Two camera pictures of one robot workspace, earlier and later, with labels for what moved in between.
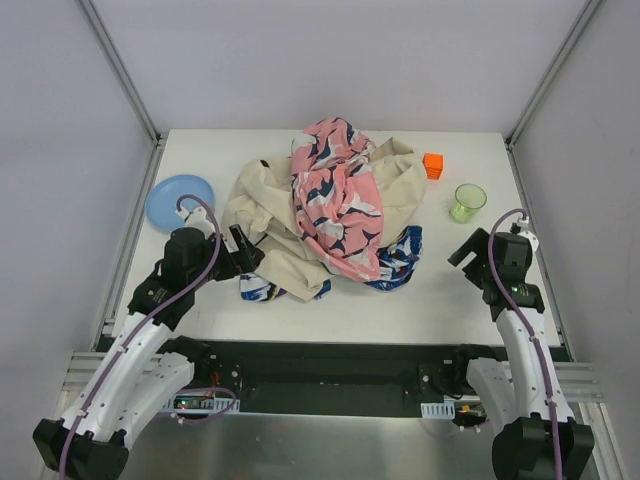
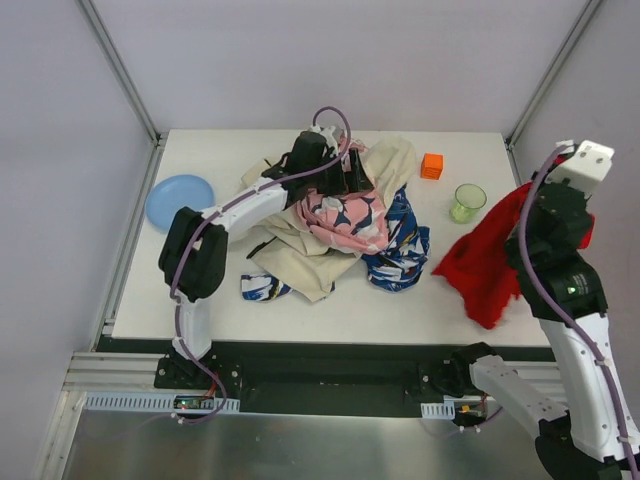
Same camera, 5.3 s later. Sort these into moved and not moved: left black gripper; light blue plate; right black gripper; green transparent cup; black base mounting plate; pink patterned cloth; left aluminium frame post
Moved: left black gripper; pink patterned cloth; right black gripper
Not moved: green transparent cup; left aluminium frame post; light blue plate; black base mounting plate
